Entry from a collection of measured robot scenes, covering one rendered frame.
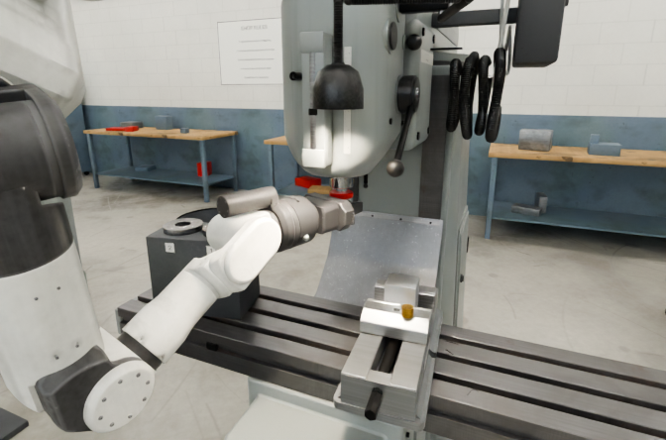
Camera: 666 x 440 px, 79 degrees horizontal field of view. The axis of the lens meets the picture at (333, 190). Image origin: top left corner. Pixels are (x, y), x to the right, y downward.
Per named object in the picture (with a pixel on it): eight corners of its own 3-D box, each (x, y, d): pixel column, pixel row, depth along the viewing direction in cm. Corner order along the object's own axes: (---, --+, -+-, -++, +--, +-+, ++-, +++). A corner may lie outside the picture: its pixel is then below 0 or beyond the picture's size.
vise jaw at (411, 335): (427, 345, 71) (428, 325, 70) (359, 331, 75) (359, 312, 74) (430, 327, 76) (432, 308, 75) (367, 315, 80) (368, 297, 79)
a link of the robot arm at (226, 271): (289, 238, 63) (233, 308, 56) (256, 233, 69) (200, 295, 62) (269, 208, 60) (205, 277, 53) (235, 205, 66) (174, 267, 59)
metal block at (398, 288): (414, 317, 77) (415, 288, 75) (384, 311, 79) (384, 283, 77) (417, 304, 82) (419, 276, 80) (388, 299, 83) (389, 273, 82)
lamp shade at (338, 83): (308, 109, 54) (307, 60, 52) (316, 107, 61) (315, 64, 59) (362, 109, 53) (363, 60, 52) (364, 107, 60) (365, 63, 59)
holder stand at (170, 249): (241, 320, 91) (236, 237, 86) (154, 310, 95) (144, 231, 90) (260, 294, 102) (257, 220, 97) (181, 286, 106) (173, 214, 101)
